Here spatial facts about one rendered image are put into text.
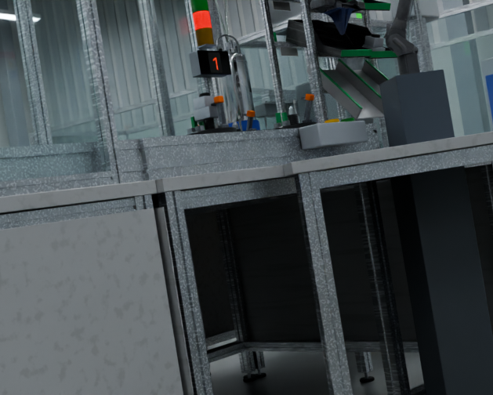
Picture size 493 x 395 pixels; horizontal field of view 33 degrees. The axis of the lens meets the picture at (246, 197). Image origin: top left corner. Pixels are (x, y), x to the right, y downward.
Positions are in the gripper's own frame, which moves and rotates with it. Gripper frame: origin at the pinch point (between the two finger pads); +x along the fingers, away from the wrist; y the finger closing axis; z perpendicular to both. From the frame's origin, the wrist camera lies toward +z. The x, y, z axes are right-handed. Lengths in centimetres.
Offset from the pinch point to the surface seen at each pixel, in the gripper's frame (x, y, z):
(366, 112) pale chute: 24.5, -21.9, 11.5
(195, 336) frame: 75, 76, -6
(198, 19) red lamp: -7.6, 26.3, 30.7
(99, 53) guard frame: 12, 88, -2
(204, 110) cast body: 21.2, 41.0, 18.4
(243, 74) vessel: -6, -54, 93
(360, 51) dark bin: 5.0, -22.6, 10.9
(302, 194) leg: 48, 44, -14
